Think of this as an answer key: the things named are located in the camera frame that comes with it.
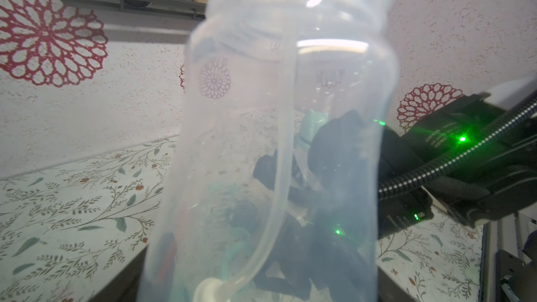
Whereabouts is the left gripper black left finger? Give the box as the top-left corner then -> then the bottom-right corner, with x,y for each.
89,247 -> 147,302

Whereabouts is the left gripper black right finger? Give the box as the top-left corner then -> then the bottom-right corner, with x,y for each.
378,267 -> 415,302

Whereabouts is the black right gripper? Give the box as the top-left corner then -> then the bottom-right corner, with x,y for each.
254,95 -> 480,298

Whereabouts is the metal base rail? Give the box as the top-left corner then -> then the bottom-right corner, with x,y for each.
478,212 -> 536,301

